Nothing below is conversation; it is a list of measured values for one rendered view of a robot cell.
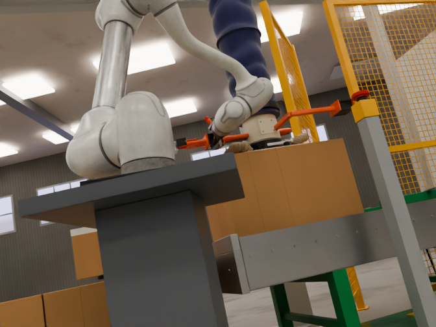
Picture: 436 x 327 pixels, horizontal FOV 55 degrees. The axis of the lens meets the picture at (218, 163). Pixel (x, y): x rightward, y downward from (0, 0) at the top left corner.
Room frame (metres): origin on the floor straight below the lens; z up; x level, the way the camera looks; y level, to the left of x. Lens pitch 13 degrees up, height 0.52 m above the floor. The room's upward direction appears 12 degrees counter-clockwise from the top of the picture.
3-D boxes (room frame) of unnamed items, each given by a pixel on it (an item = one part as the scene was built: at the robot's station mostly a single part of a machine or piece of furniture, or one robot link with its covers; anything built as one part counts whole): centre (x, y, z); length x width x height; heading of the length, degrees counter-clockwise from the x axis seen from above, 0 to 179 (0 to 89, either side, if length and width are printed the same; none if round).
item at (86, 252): (3.64, 1.02, 0.82); 0.60 x 0.40 x 0.40; 99
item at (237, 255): (1.88, 0.10, 0.47); 0.70 x 0.03 x 0.15; 17
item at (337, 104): (1.84, -0.60, 1.08); 0.09 x 0.08 x 0.05; 16
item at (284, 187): (1.99, -0.24, 0.75); 0.60 x 0.40 x 0.40; 106
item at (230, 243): (1.88, 0.10, 0.58); 0.70 x 0.03 x 0.06; 17
